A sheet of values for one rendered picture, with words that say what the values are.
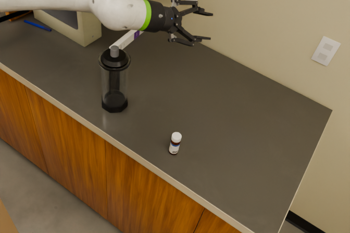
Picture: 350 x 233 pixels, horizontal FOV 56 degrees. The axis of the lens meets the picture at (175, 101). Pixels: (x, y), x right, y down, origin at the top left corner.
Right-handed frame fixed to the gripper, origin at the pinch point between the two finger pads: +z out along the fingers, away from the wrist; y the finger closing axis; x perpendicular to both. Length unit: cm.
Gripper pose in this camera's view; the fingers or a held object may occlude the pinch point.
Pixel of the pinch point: (203, 25)
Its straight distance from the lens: 118.1
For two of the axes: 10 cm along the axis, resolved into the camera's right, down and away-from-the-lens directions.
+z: 7.5, -0.3, 6.6
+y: -0.8, 9.9, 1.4
